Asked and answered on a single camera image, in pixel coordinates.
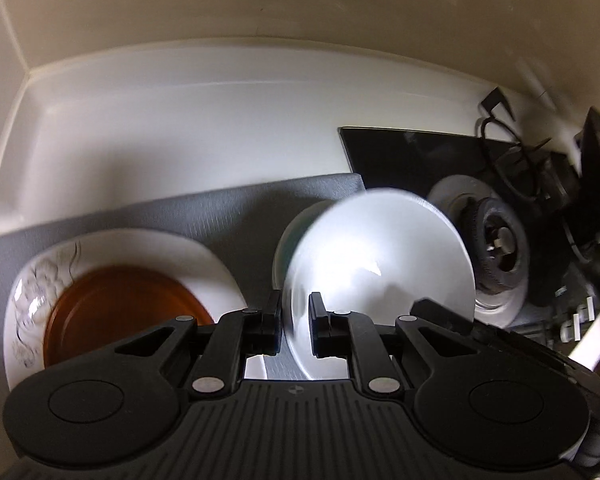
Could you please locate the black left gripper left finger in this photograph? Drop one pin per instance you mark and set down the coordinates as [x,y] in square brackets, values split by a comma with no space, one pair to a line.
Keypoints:
[226,346]

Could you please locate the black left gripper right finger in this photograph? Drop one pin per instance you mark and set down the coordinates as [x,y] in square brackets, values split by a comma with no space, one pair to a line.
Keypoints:
[355,338]

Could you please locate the white bowl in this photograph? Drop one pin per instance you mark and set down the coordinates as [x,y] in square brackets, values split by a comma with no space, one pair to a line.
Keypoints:
[375,252]

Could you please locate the grey textured mat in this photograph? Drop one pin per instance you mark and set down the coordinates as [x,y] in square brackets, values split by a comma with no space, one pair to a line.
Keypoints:
[241,226]

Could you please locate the orange round plate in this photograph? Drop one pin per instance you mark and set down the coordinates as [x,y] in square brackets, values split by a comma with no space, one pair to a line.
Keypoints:
[113,303]

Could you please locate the black glass gas stove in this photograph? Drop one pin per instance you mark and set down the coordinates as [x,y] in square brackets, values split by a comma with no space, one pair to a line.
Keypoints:
[563,296]

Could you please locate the black pan support grate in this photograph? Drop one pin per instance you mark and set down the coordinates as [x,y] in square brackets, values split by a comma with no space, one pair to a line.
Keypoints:
[549,181]

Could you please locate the white floral square plate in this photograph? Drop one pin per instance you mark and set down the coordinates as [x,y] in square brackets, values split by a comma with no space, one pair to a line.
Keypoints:
[42,280]

